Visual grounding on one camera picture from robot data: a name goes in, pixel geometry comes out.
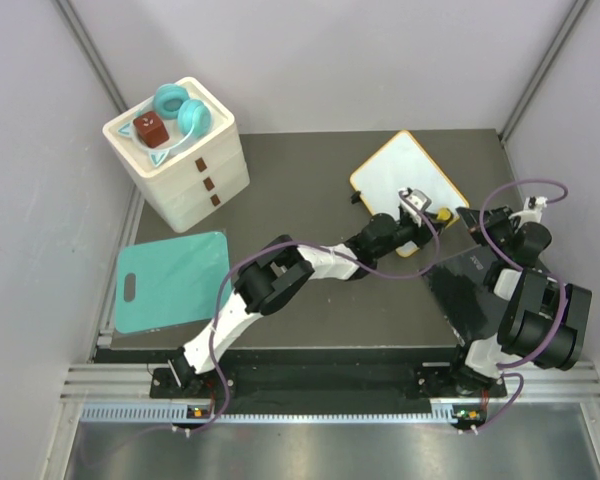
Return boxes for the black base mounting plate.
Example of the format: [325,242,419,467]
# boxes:
[150,361,506,401]

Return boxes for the grey slotted cable duct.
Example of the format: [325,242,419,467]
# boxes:
[80,403,485,424]

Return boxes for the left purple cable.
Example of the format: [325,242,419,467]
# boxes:
[210,189,442,434]

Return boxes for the aluminium frame rail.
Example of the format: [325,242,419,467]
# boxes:
[60,364,152,401]

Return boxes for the yellow bone-shaped eraser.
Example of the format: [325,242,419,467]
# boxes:
[436,207,453,223]

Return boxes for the black flat box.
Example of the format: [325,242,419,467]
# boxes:
[418,243,556,349]

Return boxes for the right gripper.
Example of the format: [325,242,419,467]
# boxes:
[457,206,518,262]

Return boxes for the brown cube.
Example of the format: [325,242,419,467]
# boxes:
[133,111,169,148]

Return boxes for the teal cat-ear headphones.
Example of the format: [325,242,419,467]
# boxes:
[116,83,213,168]

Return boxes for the yellow-framed whiteboard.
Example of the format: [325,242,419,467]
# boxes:
[349,130,470,260]

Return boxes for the teal cutting board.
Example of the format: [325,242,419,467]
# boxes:
[114,231,231,334]

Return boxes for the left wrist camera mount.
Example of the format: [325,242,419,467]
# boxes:
[398,188,432,223]

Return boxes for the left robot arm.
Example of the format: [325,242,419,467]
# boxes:
[168,204,452,397]

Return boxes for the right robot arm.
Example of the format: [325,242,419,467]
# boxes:
[429,206,592,396]

